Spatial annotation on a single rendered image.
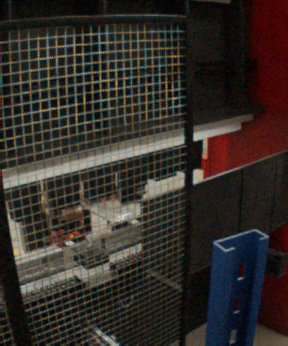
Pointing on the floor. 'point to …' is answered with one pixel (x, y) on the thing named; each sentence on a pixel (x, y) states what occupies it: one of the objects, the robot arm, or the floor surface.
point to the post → (12, 294)
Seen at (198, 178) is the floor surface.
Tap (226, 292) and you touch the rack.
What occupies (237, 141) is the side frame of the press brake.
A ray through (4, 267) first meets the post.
